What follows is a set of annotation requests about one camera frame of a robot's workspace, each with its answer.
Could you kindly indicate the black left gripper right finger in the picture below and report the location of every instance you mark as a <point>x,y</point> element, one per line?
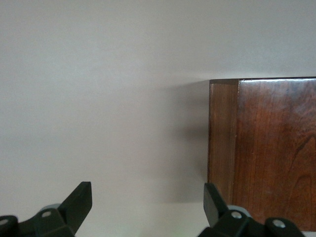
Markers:
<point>214,208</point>

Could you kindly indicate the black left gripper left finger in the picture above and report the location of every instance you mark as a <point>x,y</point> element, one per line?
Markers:
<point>66,217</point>

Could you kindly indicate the dark wooden drawer cabinet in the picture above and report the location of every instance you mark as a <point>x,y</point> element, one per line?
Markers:
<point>271,135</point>

